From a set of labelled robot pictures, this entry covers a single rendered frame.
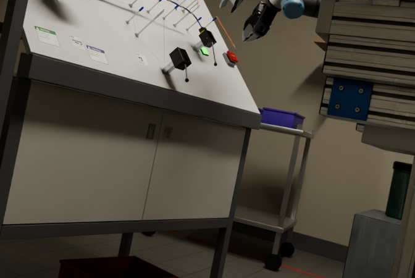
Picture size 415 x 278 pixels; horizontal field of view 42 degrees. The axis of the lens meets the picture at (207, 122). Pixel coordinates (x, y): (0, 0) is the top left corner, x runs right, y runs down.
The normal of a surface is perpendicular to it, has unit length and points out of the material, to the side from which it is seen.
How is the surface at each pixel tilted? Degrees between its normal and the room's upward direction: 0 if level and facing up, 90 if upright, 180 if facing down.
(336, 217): 90
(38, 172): 90
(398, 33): 90
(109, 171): 90
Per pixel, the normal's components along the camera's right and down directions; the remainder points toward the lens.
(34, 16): 0.72, -0.54
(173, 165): 0.79, 0.15
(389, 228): -0.45, -0.10
